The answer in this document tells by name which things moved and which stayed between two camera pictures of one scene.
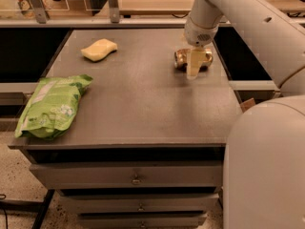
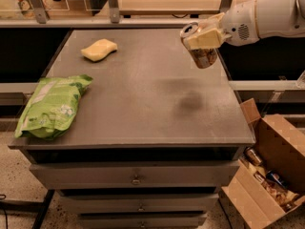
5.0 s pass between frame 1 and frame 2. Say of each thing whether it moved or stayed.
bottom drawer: stayed
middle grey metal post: stayed
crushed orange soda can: moved
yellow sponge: stayed
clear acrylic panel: stayed
